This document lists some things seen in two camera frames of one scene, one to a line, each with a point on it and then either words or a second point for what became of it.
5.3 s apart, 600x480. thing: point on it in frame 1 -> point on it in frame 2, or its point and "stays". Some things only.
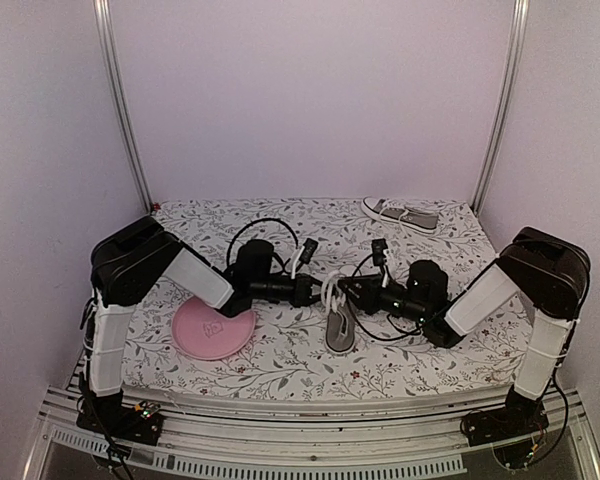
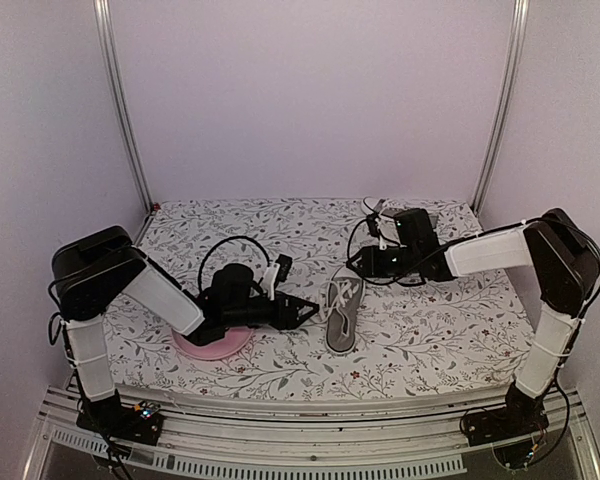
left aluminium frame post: x=103 y=26 stays
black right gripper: x=368 y=294 -> x=368 y=265
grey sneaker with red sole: x=339 y=333 stays
